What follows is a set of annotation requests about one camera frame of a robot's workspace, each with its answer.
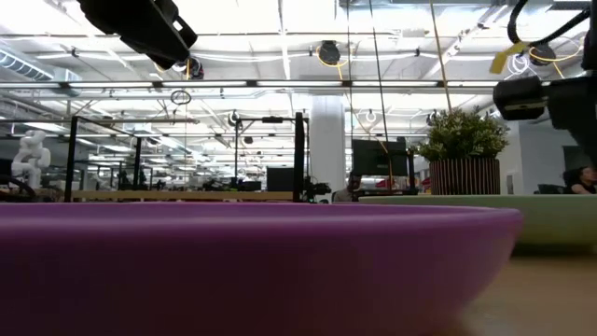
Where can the pale green plastic plate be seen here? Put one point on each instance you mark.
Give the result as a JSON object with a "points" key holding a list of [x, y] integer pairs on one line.
{"points": [[555, 224]]}

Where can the purple plastic plate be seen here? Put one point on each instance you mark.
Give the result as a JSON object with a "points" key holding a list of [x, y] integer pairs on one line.
{"points": [[233, 270]]}

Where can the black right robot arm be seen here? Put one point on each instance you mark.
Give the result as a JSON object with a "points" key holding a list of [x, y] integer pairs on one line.
{"points": [[591, 37]]}

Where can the wooden shelf board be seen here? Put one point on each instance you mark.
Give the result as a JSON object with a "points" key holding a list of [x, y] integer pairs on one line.
{"points": [[186, 195]]}

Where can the person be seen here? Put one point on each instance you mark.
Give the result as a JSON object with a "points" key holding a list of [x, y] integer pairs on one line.
{"points": [[347, 193], [585, 179]]}

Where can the black office chair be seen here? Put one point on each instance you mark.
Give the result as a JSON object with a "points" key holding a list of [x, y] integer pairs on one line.
{"points": [[550, 188]]}

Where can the overhead light bar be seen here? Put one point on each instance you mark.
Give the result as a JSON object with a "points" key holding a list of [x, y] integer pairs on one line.
{"points": [[205, 84]]}

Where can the green leafy plant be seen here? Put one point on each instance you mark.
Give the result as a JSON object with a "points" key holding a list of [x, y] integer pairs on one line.
{"points": [[462, 133]]}

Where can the brown ribbed plant pot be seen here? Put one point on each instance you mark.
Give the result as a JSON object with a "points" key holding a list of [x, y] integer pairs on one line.
{"points": [[464, 177]]}

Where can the white robot figure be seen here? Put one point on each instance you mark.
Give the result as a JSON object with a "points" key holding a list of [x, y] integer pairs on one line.
{"points": [[30, 158]]}

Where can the black computer monitor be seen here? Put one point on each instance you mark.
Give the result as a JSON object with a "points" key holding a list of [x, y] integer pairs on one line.
{"points": [[373, 158]]}

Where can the black equipment case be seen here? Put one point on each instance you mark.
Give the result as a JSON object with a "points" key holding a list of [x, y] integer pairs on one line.
{"points": [[280, 179]]}

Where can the white building column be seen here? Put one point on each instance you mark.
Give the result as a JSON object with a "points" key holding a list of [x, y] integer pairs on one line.
{"points": [[328, 149]]}

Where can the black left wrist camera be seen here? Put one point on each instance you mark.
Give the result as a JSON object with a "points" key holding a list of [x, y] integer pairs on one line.
{"points": [[185, 33]]}

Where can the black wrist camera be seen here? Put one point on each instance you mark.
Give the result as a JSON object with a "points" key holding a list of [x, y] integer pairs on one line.
{"points": [[185, 33], [520, 95]]}

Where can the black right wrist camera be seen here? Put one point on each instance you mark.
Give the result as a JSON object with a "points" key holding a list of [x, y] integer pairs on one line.
{"points": [[520, 95]]}

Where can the silver ventilation duct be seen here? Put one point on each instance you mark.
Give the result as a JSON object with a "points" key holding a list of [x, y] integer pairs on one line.
{"points": [[28, 70]]}

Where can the black metal shelf frame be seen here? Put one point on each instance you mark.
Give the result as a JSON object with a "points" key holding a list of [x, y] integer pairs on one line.
{"points": [[299, 158]]}

